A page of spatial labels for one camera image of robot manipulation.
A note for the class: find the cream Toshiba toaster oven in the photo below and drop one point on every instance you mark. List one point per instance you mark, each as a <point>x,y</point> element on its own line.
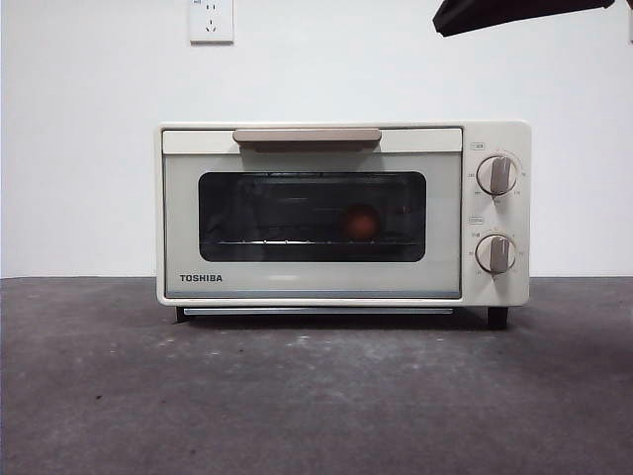
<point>494,138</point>

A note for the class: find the cream temperature dial knob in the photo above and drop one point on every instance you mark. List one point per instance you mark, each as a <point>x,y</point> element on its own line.
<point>497,175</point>

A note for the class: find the silver crumb tray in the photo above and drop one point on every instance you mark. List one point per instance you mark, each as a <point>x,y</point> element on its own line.
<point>247,311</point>

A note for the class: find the black oven foot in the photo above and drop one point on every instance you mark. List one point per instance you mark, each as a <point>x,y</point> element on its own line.
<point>180,314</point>
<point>497,317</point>

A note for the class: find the brown egg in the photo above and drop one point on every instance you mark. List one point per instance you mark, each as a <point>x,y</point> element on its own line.
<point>361,223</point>

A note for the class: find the white wall socket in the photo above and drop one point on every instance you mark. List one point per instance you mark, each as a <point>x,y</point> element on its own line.
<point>211,25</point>

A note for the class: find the cream timer dial knob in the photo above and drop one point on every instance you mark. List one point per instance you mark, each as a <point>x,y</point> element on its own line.
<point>495,254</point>

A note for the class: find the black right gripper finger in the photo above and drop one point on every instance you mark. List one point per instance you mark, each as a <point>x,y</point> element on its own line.
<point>494,12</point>

